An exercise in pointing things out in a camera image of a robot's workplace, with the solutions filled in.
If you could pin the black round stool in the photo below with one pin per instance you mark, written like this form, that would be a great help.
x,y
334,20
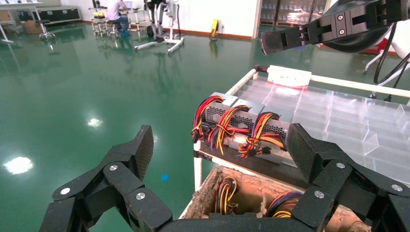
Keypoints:
x,y
42,21

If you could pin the clear acrylic divider rack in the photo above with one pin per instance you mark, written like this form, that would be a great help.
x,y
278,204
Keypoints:
x,y
352,121

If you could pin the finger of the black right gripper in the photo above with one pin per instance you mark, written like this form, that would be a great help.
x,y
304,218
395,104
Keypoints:
x,y
307,33

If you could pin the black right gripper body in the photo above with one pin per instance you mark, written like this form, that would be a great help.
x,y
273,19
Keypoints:
x,y
355,44

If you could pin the laptop computer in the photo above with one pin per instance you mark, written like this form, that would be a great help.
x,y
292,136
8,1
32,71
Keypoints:
x,y
128,4

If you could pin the black flight case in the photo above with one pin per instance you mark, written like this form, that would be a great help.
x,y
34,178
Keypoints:
x,y
61,14

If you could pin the brown cardboard carton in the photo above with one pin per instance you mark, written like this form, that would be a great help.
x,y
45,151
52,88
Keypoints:
x,y
32,27

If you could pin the white work table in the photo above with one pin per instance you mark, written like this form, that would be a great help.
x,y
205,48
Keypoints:
x,y
19,6

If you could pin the white wheeled robot stand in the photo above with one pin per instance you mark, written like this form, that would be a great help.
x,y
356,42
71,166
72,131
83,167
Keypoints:
x,y
172,22

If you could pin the yellow upright device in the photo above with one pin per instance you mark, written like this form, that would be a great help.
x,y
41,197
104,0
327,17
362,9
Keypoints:
x,y
214,27

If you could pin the stacked goods shelving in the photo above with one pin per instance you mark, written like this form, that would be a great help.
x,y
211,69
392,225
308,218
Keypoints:
x,y
288,12

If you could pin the seated person white shirt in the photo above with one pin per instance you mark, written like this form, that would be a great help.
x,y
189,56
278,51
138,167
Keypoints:
x,y
113,9

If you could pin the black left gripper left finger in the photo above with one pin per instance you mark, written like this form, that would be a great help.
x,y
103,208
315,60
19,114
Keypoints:
x,y
128,179

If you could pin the brown cardboard divider box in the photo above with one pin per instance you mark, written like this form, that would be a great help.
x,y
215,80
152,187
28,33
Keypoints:
x,y
250,195

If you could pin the yellow item on stool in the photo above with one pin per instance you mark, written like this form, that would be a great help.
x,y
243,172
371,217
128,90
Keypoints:
x,y
99,14

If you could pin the white metal stool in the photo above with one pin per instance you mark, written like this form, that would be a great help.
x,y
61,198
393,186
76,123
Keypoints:
x,y
98,20

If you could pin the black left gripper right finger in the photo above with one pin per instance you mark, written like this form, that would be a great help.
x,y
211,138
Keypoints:
x,y
333,179

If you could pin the blue floor sticker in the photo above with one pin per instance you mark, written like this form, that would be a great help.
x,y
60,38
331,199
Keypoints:
x,y
165,177

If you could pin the white desk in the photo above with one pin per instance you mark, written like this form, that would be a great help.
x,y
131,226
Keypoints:
x,y
136,11

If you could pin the white red label card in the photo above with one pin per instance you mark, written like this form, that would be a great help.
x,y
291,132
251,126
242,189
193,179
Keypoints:
x,y
288,76

